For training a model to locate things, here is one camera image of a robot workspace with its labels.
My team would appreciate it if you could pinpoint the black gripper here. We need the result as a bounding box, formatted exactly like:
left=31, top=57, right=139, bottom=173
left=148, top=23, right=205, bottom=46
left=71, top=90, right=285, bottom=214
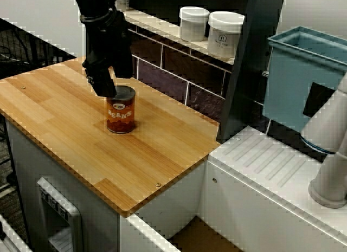
left=81, top=10, right=134, bottom=98

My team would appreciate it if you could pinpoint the orange beans can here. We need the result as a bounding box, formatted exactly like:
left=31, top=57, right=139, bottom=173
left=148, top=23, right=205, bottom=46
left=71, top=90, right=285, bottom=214
left=106, top=85, right=136, bottom=134

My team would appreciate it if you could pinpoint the dark tiled backsplash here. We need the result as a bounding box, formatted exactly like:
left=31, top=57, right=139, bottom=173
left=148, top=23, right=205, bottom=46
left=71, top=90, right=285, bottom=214
left=127, top=27, right=272, bottom=139

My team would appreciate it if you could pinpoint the white shelf ledge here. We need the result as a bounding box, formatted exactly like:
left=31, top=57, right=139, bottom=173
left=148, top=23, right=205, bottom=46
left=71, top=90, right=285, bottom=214
left=119, top=7, right=236, bottom=66

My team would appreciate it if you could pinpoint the plain white lidded jar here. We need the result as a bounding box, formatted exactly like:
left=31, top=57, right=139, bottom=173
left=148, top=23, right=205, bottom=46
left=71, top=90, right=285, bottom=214
left=178, top=6, right=210, bottom=42

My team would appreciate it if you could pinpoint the white jar with logo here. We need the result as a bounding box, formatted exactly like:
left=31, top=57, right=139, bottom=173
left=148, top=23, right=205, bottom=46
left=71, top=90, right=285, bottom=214
left=207, top=10, right=245, bottom=59

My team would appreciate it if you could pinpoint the white kitchen cabinet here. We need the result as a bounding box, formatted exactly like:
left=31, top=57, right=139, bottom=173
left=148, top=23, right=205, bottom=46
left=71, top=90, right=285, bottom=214
left=5, top=113, right=209, bottom=252

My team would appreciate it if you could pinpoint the grey toy dishwasher panel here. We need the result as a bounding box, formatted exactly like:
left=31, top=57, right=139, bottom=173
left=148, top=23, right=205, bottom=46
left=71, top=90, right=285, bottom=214
left=36, top=177, right=83, bottom=252

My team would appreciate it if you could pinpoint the teal plastic bin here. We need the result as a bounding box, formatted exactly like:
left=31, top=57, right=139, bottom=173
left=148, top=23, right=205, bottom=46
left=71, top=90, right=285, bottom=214
left=264, top=25, right=347, bottom=155

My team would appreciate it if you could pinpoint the white toy sink unit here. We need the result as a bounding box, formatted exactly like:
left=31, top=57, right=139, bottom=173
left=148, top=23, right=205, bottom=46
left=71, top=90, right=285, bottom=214
left=120, top=126, right=347, bottom=252

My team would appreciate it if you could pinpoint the grey toy faucet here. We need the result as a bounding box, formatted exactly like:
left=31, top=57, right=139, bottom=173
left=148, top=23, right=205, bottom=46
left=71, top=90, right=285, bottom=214
left=299, top=73, right=347, bottom=209

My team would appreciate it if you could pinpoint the black wire mesh panel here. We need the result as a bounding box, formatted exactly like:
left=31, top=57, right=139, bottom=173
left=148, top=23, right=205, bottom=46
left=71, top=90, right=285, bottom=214
left=0, top=17, right=76, bottom=79

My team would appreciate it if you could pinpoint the dark shelf post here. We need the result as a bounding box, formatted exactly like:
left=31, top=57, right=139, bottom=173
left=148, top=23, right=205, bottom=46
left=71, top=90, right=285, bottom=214
left=216, top=0, right=287, bottom=144

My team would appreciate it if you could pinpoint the aluminium frame rail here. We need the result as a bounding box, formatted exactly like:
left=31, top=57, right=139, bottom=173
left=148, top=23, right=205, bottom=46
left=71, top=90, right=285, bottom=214
left=0, top=214, right=30, bottom=252

